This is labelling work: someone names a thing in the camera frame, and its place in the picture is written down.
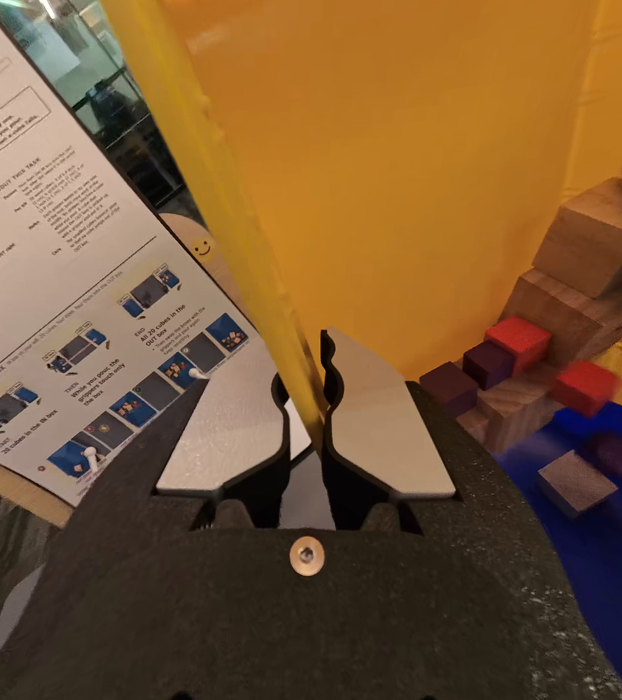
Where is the yellow plastic box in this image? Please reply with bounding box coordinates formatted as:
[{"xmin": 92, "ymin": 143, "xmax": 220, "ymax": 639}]
[{"xmin": 98, "ymin": 0, "xmax": 622, "ymax": 438}]

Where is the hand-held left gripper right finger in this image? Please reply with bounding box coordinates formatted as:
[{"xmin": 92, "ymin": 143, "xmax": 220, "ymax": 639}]
[{"xmin": 320, "ymin": 326, "xmax": 457, "ymax": 531}]

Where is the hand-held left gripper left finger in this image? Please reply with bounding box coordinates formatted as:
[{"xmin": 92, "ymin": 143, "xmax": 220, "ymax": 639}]
[{"xmin": 155, "ymin": 347, "xmax": 291, "ymax": 530}]

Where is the pile of wooden cubes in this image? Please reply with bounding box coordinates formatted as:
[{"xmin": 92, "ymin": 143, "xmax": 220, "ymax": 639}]
[{"xmin": 419, "ymin": 176, "xmax": 622, "ymax": 572}]

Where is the white printed instruction sheet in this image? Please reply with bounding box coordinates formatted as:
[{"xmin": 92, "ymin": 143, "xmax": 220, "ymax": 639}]
[{"xmin": 0, "ymin": 5, "xmax": 268, "ymax": 506}]

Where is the blue plastic box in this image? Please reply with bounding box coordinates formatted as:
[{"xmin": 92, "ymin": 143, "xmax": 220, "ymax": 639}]
[{"xmin": 494, "ymin": 402, "xmax": 622, "ymax": 700}]

